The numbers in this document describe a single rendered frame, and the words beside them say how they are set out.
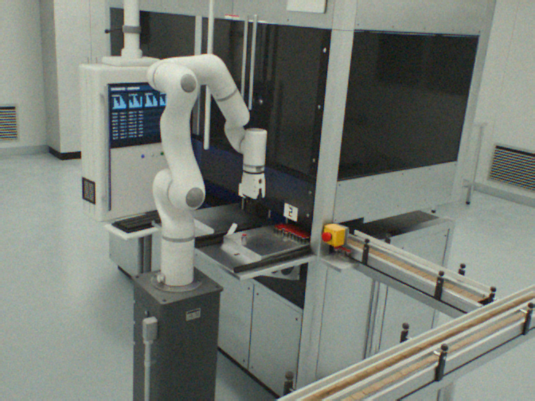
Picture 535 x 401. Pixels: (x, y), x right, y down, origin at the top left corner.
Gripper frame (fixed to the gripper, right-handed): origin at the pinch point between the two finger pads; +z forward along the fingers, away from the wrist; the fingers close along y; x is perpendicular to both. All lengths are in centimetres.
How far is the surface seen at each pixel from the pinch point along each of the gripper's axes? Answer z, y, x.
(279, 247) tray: 22.2, 3.9, -20.1
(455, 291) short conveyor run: 17, -69, -42
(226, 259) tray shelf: 22.4, 4.6, 7.3
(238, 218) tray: 22, 42, -26
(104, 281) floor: 110, 178, -18
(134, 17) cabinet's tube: -67, 95, 2
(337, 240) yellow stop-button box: 11.8, -21.6, -28.5
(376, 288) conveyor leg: 32, -33, -43
